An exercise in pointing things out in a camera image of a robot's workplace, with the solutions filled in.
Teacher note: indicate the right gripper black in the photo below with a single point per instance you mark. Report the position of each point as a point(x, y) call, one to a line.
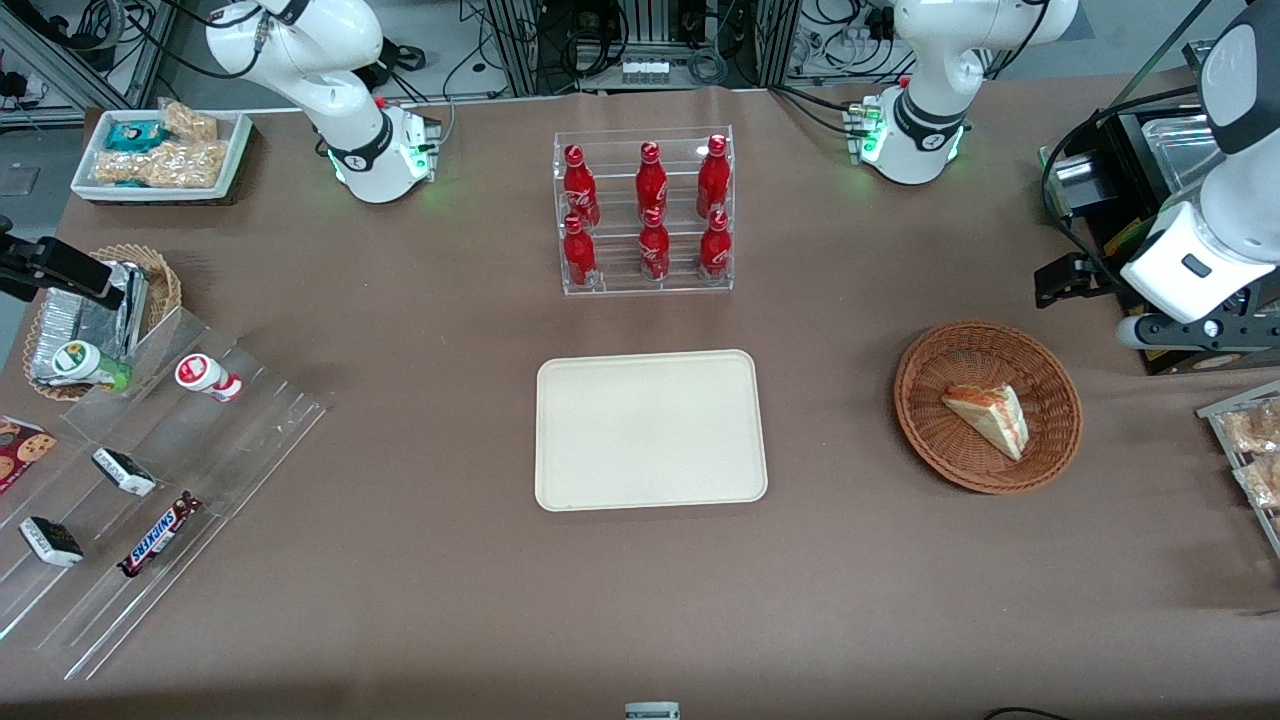
point(22, 268)

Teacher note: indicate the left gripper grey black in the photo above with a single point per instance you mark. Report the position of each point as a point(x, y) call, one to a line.
point(1098, 274)

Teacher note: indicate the triangle sandwich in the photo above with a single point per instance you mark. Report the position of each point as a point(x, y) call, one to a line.
point(992, 415)

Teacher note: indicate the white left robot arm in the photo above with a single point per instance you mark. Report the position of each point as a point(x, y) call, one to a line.
point(935, 60)

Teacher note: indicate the light wicker basket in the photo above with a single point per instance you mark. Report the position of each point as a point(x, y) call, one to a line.
point(165, 280)

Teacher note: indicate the grey tray with pastries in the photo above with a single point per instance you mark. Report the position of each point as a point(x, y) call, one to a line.
point(1215, 415)

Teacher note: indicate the white snack tray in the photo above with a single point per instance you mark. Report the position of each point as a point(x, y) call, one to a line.
point(238, 150)

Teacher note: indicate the brown round wicker basket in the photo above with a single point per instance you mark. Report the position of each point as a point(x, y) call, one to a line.
point(960, 450)

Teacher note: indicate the cream rectangular plastic tray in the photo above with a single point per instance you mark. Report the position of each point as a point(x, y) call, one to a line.
point(650, 430)

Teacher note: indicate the silver foil wrapped package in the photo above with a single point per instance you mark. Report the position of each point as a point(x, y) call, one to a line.
point(95, 325)

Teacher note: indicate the green white yogurt bottle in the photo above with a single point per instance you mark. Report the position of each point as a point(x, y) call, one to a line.
point(85, 362)

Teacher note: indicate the large rice cracker packet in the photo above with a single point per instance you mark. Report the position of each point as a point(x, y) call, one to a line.
point(165, 165)

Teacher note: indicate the teal snack packet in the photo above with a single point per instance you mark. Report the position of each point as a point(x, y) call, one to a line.
point(133, 136)

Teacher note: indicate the red white yogurt bottle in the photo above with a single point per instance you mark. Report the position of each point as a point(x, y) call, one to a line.
point(205, 376)

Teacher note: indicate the small rice cracker packet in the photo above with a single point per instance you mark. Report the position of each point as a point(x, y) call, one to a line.
point(190, 122)

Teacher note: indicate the red cookie packet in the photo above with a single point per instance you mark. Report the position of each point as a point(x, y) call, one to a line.
point(22, 452)

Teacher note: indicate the black white snack bar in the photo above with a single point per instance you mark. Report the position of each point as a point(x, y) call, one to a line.
point(52, 542)
point(125, 472)

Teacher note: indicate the clear acrylic stepped display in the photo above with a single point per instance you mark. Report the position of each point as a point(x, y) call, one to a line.
point(200, 460)

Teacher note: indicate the clear wrapped pastry packet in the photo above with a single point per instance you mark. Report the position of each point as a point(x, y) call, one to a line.
point(1255, 428)
point(1262, 482)

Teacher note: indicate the Snickers chocolate bar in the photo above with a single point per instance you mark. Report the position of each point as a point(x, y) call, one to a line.
point(160, 535)

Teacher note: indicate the red cola bottle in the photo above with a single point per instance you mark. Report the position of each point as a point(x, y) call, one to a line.
point(715, 248)
point(713, 180)
point(654, 250)
point(651, 182)
point(579, 255)
point(580, 190)

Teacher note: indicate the clear acrylic bottle rack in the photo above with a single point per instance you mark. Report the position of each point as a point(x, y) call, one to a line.
point(620, 285)

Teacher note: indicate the aluminium equipment rack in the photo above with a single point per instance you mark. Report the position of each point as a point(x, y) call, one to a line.
point(640, 40)

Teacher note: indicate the grey white device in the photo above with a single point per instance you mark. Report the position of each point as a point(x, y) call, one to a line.
point(652, 711)

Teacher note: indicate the grey metal frame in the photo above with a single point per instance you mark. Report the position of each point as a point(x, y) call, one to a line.
point(60, 70)

